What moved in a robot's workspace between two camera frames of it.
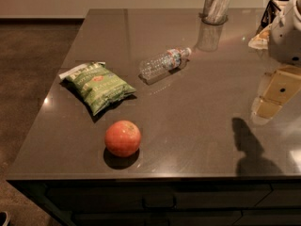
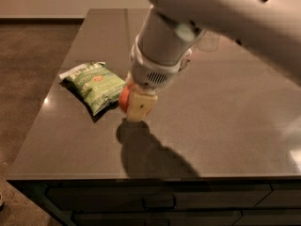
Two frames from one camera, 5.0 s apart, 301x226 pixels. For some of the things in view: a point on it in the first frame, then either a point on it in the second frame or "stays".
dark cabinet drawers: (169, 201) stays
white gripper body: (286, 42) -> (150, 74)
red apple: (122, 138) -> (124, 97)
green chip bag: (97, 86) stays
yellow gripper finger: (283, 85) -> (140, 104)
